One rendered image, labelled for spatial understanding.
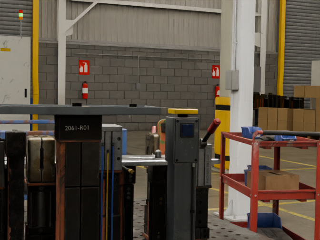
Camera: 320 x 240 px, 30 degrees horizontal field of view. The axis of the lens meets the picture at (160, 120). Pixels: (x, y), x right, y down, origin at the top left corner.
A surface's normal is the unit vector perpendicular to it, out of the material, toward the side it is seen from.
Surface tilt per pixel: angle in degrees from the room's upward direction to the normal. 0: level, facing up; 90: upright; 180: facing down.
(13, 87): 90
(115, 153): 90
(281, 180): 90
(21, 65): 90
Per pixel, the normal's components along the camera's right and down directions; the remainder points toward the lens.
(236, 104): -0.90, 0.00
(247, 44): 0.44, 0.05
